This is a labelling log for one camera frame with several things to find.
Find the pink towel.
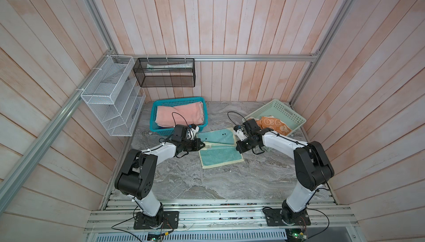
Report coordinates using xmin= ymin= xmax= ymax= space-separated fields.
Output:
xmin=154 ymin=102 xmax=205 ymax=128

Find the light green plastic basket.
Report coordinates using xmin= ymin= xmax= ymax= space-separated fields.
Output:
xmin=245 ymin=99 xmax=306 ymax=136

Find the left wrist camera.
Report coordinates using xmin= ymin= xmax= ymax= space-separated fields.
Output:
xmin=188 ymin=124 xmax=199 ymax=140

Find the aluminium back wall rail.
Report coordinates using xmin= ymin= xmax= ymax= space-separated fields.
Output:
xmin=128 ymin=54 xmax=318 ymax=62

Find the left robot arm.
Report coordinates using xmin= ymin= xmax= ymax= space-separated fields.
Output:
xmin=114 ymin=124 xmax=205 ymax=225

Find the white wire shelf rack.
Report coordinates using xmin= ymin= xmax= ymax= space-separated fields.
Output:
xmin=81 ymin=55 xmax=146 ymax=137

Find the black mesh wall basket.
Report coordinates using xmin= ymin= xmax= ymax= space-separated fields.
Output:
xmin=133 ymin=57 xmax=196 ymax=88

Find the light green towel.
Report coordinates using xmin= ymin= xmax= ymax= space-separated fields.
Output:
xmin=197 ymin=128 xmax=244 ymax=169

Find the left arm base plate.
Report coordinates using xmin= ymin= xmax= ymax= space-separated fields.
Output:
xmin=133 ymin=211 xmax=179 ymax=230

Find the orange patterned towel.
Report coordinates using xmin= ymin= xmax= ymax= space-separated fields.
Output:
xmin=256 ymin=117 xmax=292 ymax=136

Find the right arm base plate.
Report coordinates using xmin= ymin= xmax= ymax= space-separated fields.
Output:
xmin=262 ymin=207 xmax=311 ymax=227

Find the teal plastic basket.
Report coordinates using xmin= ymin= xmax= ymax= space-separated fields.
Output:
xmin=150 ymin=97 xmax=208 ymax=136

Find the aluminium left wall rail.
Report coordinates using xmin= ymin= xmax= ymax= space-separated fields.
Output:
xmin=1 ymin=50 xmax=115 ymax=214

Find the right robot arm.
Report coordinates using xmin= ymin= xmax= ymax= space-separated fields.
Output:
xmin=234 ymin=119 xmax=335 ymax=225

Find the aluminium wall rail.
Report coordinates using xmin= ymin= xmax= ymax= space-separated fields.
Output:
xmin=128 ymin=54 xmax=318 ymax=62
xmin=1 ymin=50 xmax=115 ymax=214

